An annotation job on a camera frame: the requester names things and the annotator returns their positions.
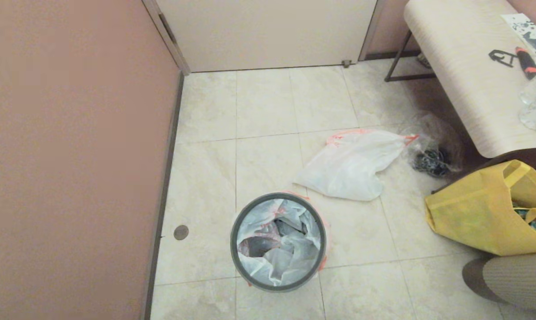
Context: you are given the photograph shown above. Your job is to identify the used white red-print trash bag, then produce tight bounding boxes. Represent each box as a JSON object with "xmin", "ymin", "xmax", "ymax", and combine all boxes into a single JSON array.
[{"xmin": 293, "ymin": 128, "xmax": 420, "ymax": 201}]

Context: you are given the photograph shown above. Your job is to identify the grey bin retaining ring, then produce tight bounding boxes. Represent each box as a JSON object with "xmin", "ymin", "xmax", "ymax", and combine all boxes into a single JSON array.
[{"xmin": 230, "ymin": 192, "xmax": 327, "ymax": 292}]

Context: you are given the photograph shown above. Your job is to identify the fresh white red-print trash bag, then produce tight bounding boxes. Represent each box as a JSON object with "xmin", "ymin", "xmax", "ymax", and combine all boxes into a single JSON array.
[{"xmin": 236, "ymin": 191, "xmax": 330, "ymax": 287}]

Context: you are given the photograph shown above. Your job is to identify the clear bag of dark parts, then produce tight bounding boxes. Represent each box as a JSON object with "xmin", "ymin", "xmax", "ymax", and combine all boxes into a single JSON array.
[{"xmin": 400, "ymin": 112, "xmax": 464, "ymax": 178}]

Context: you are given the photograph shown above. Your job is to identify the yellow fabric tote bag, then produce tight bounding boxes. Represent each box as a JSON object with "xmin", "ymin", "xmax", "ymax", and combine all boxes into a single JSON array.
[{"xmin": 425, "ymin": 160, "xmax": 536, "ymax": 256}]

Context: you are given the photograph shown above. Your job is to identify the white door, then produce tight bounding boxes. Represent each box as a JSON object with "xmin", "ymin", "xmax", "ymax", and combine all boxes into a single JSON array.
[{"xmin": 155, "ymin": 0, "xmax": 377, "ymax": 72}]

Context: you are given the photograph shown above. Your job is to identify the light wood-grain table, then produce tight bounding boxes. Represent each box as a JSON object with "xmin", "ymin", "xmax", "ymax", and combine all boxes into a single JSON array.
[{"xmin": 384, "ymin": 0, "xmax": 536, "ymax": 159}]

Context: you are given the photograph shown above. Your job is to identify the black hook clip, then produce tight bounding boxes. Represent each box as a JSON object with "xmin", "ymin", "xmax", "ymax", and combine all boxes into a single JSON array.
[{"xmin": 488, "ymin": 49, "xmax": 516, "ymax": 68}]

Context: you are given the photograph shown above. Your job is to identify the teal patterned tote contents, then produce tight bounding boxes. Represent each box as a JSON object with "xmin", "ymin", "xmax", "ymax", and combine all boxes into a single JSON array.
[{"xmin": 514, "ymin": 207, "xmax": 536, "ymax": 232}]

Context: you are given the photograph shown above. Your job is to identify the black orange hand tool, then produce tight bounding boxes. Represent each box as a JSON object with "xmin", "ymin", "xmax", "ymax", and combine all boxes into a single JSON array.
[{"xmin": 515, "ymin": 47, "xmax": 536, "ymax": 80}]

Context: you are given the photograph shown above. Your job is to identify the white ribbed cylinder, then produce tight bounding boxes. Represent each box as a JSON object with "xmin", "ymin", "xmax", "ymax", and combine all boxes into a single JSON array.
[{"xmin": 463, "ymin": 253, "xmax": 536, "ymax": 312}]

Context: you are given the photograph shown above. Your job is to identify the printed black white paper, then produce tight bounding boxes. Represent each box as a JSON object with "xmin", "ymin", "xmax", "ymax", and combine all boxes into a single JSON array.
[{"xmin": 500, "ymin": 13, "xmax": 536, "ymax": 53}]

